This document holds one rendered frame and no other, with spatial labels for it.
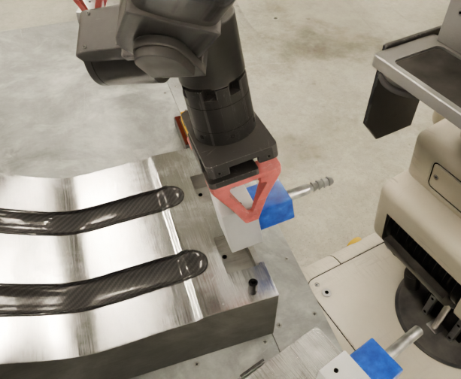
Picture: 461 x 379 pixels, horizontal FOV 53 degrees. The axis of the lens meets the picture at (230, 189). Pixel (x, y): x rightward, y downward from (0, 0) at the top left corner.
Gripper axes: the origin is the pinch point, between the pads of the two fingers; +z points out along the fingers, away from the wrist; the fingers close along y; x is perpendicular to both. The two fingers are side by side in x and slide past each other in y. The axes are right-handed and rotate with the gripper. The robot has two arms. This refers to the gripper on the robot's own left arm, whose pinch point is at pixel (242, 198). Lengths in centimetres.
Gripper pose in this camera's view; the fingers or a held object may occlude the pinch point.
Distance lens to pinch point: 48.8
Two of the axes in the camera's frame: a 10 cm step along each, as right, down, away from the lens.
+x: 9.4, -3.4, 1.1
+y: 2.9, 5.9, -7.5
